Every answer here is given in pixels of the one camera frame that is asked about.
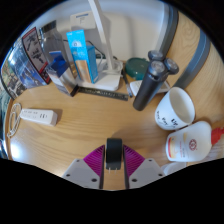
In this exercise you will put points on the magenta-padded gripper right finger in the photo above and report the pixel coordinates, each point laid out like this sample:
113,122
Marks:
140,170

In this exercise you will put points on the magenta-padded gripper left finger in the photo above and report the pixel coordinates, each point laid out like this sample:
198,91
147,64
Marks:
87,170

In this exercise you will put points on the clear plastic lid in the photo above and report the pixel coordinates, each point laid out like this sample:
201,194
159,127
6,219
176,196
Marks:
173,167

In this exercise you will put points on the white bottle with red cap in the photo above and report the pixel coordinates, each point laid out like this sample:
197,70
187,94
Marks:
190,143

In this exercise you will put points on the white mug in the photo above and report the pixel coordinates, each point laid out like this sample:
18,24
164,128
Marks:
175,110

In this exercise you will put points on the white power strip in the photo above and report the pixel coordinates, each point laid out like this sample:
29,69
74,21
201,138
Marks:
38,116

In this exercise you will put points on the black ruler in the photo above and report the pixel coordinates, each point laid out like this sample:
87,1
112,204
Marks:
103,93

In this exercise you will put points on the flat white device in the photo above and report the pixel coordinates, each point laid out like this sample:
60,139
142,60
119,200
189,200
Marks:
135,87

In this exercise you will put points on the dark grey electric shaver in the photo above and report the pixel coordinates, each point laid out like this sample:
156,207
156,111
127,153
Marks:
151,80

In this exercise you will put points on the white desk lamp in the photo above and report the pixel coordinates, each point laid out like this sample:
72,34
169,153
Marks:
106,78

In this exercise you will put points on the small dark blue box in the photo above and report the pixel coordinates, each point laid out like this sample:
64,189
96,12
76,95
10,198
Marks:
61,75

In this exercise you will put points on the green round case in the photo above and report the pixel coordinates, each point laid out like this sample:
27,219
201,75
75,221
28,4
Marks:
137,68

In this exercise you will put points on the tall light blue box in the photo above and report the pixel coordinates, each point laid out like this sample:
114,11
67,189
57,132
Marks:
83,56

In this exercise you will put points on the green toy figure box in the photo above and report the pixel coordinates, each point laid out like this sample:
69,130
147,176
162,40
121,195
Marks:
7,80

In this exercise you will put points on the blue robot model kit box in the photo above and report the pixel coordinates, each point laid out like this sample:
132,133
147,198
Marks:
31,60

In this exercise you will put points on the clear bottle with black cap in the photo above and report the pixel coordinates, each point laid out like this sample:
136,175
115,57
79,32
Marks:
53,40

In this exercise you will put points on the dark grey metal frame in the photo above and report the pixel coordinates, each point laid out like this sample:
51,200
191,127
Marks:
196,56

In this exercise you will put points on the white wall box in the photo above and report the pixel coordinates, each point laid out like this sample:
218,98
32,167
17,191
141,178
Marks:
85,20

